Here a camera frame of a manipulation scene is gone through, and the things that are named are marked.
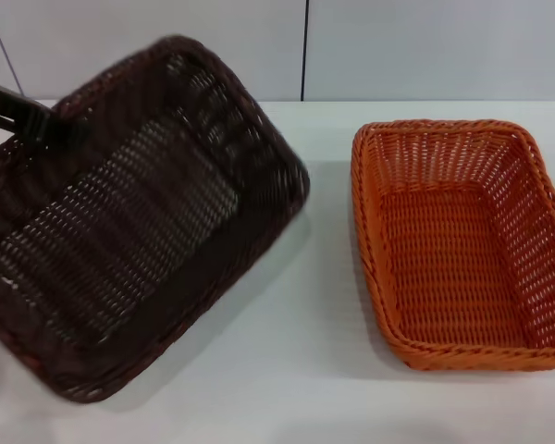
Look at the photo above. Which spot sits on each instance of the dark brown woven basket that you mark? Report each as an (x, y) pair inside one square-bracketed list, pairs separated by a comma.
[(143, 222)]

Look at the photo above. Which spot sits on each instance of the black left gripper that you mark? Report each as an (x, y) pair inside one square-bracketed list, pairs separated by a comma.
[(14, 104)]

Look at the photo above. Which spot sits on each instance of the thin grey metal pole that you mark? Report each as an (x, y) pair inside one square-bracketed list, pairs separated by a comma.
[(2, 51)]

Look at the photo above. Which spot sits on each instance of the orange woven basket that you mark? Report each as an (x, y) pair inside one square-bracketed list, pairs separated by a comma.
[(448, 259)]

